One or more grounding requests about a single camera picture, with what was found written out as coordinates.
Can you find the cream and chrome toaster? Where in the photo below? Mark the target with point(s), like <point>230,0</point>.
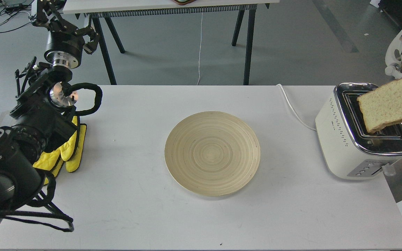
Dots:
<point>349,150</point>

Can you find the slice of white bread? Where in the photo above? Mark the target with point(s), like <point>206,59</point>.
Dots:
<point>382,107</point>

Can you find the round bamboo plate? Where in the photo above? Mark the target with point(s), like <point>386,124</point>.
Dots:
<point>212,153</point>

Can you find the brown object on background table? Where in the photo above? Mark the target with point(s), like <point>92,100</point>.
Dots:
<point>183,2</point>

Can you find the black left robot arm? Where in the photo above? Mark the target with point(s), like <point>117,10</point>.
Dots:
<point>46,104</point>

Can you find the yellow oven mitt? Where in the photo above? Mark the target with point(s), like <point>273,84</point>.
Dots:
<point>68,155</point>

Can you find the white background table black legs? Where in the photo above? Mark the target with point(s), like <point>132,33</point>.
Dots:
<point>118,8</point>

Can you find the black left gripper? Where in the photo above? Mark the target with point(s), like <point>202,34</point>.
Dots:
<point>63,36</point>

